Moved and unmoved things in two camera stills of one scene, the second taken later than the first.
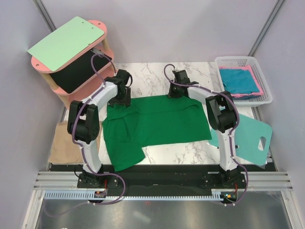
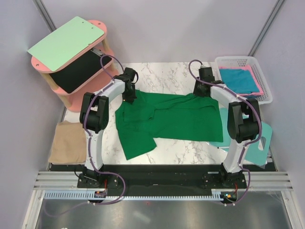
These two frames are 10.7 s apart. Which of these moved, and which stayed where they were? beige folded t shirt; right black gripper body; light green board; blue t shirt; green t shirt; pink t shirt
Moved: green t shirt; right black gripper body
Stayed: light green board; beige folded t shirt; pink t shirt; blue t shirt
